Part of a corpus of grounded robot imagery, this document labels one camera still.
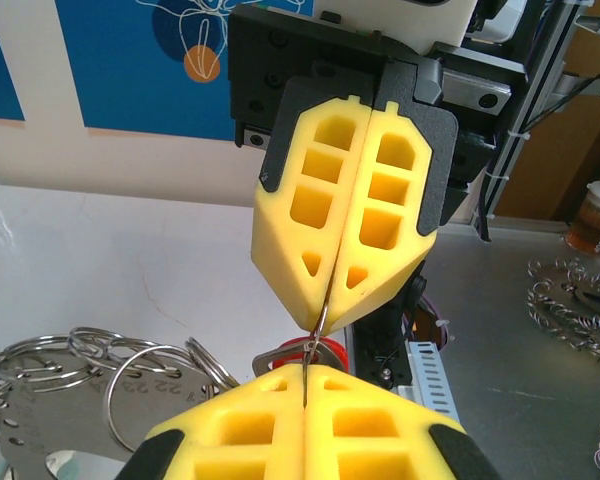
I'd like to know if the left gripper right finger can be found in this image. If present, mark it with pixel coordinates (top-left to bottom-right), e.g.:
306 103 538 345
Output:
304 363 502 480

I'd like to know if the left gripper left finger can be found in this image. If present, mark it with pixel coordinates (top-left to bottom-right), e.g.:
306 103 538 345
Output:
114 363 307 480

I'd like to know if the silver key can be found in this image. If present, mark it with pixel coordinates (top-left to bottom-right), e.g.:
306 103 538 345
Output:
252 344 321 375

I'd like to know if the silver split keyring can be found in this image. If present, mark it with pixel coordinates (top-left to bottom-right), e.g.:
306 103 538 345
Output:
0 334 67 390
103 343 222 454
183 336 242 402
301 292 332 407

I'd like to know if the red plastic key tag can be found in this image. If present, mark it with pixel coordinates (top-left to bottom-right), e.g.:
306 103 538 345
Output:
278 335 350 375

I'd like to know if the oval metal keyring plate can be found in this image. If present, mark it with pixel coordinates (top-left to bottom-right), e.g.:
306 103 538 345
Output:
0 344 222 480

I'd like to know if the brown cardboard box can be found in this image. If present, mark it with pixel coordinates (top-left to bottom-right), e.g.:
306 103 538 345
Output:
493 29 600 222

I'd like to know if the grey metal sheet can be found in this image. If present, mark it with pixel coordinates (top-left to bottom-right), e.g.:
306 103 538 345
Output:
344 223 600 480

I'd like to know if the plastic cup with drink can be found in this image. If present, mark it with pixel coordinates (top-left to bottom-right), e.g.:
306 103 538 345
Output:
563 178 600 258

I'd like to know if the far pile of key rings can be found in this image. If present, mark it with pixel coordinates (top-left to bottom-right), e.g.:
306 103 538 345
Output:
526 256 600 362

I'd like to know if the white slotted cable duct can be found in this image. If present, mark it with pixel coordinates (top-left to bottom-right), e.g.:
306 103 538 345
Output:
404 339 464 424

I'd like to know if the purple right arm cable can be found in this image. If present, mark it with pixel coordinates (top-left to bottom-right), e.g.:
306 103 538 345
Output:
413 293 454 351

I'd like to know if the aluminium frame post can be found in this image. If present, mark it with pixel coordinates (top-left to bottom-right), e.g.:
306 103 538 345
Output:
477 0 587 242

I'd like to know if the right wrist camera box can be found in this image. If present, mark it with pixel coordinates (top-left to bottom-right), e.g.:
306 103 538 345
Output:
313 0 479 49

